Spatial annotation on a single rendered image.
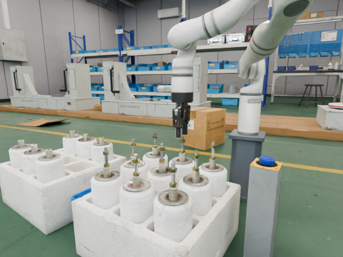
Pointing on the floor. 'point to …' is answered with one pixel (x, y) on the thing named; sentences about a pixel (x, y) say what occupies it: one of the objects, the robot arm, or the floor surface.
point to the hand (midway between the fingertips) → (181, 132)
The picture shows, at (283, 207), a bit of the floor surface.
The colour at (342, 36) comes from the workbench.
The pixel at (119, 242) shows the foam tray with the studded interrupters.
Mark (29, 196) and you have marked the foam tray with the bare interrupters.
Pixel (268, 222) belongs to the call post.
